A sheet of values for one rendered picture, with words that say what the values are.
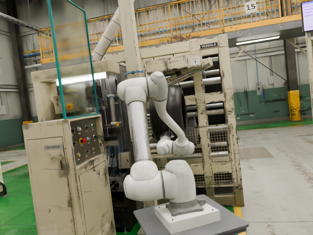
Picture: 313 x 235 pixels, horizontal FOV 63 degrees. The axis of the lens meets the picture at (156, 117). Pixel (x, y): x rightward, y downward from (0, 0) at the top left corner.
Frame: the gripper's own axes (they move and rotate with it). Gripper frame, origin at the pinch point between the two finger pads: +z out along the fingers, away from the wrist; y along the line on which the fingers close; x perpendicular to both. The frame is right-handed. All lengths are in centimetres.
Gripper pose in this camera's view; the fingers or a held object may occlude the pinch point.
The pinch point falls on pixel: (168, 131)
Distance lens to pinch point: 232.6
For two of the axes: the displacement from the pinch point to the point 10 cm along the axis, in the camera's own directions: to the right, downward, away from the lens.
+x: 1.7, 9.4, 2.9
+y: -9.7, 1.0, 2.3
